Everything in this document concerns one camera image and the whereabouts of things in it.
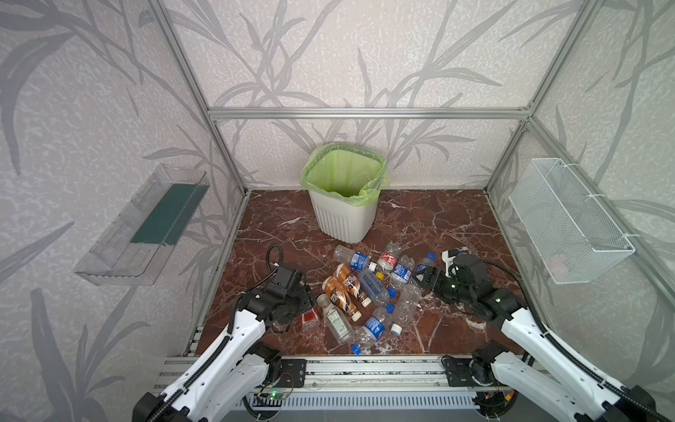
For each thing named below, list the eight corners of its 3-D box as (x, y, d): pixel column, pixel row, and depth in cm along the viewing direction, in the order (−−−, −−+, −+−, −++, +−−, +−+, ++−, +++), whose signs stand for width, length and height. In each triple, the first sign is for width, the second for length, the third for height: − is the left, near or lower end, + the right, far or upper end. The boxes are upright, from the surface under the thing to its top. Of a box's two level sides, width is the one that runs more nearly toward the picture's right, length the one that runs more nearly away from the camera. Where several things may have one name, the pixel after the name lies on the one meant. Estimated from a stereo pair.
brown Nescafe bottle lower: (351, 326, 84) (350, 321, 80) (321, 287, 92) (320, 281, 88) (363, 315, 86) (363, 310, 82) (333, 279, 94) (332, 272, 90)
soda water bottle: (380, 310, 85) (380, 307, 82) (354, 280, 92) (354, 276, 89) (393, 299, 87) (394, 295, 85) (368, 270, 94) (368, 266, 92)
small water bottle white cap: (331, 259, 99) (330, 251, 95) (341, 248, 102) (340, 240, 98) (366, 282, 93) (367, 275, 89) (375, 270, 96) (376, 262, 92)
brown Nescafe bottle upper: (364, 309, 85) (365, 306, 82) (332, 275, 93) (331, 270, 90) (375, 299, 87) (375, 295, 85) (342, 266, 95) (342, 262, 92)
